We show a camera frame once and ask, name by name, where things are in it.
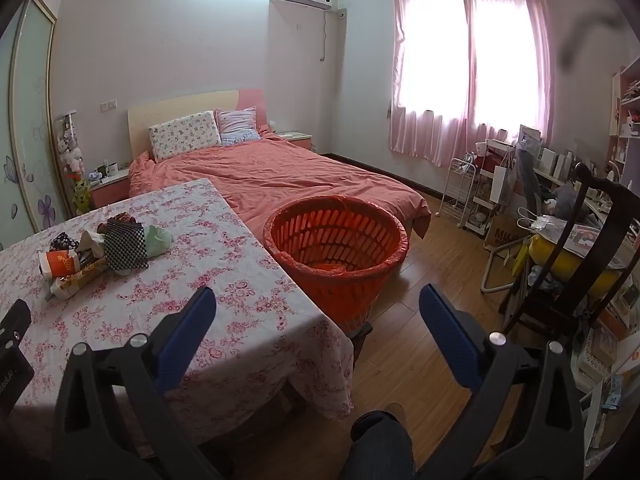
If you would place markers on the white floral pillow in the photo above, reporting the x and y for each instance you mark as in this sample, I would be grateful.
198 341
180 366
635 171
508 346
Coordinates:
185 135

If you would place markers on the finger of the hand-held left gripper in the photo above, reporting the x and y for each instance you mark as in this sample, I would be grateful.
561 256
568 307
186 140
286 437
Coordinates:
14 325

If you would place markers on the black white checkered pouch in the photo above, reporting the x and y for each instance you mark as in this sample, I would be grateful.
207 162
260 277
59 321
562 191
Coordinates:
125 247

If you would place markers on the brown striped cloth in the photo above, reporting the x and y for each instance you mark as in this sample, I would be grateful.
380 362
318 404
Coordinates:
122 219

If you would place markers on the person's jeans leg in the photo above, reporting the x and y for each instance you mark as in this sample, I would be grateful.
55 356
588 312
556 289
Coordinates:
377 445

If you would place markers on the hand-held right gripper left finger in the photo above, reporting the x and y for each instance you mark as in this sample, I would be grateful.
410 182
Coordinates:
185 330

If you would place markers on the clear plush toy tower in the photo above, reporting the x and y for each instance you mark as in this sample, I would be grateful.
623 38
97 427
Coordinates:
69 147

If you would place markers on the cream and pink headboard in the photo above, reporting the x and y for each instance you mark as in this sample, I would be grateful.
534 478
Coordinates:
170 105

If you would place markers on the black floral cloth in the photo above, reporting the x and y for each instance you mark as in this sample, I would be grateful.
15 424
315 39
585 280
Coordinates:
64 242

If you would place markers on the green yellow plush toy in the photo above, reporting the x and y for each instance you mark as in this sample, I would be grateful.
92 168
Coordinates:
81 195

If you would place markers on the orange plastic laundry basket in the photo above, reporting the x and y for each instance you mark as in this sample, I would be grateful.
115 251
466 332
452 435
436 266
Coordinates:
335 260

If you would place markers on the bed with salmon duvet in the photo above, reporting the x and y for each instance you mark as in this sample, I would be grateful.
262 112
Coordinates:
300 175

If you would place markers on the pink striped pillow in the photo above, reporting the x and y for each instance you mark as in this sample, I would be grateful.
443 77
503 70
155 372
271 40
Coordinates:
237 125

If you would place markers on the beige snack packet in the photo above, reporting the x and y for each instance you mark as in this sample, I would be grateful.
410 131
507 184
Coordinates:
75 282

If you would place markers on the dark wooden chair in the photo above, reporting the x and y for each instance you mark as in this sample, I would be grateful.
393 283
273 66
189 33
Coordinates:
605 240

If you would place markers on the air conditioner pipe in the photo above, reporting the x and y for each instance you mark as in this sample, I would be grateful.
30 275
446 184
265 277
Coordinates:
325 35

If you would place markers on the brown paper bag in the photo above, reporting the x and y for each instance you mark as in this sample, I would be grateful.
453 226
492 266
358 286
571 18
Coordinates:
502 237

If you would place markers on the pink white nightstand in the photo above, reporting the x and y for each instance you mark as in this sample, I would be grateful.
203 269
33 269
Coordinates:
107 190
297 139

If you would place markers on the white paper bag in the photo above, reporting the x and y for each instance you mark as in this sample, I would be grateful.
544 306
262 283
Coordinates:
501 185

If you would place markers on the white wall switch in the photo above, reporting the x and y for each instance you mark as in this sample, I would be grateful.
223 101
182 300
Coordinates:
108 105

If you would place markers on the pink floral tablecloth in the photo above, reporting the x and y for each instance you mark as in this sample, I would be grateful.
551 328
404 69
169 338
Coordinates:
225 285

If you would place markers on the white mug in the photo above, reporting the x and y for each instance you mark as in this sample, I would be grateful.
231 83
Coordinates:
112 167

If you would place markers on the white pink bookshelf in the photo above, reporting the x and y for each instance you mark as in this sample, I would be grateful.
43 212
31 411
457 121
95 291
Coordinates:
627 125

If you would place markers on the yellow basin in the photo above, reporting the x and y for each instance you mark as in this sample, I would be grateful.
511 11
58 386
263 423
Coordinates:
575 265

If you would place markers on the flower-print sliding wardrobe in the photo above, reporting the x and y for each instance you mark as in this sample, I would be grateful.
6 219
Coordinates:
30 135

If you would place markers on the grey green sock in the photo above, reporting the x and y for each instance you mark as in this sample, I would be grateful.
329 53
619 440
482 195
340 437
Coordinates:
159 242

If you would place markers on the white plastic bag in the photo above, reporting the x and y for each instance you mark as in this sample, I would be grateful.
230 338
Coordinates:
545 222

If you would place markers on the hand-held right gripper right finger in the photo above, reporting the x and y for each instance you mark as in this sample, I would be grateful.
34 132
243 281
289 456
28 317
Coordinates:
450 335

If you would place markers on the pink curtain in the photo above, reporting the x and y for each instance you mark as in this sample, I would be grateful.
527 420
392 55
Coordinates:
515 140
430 130

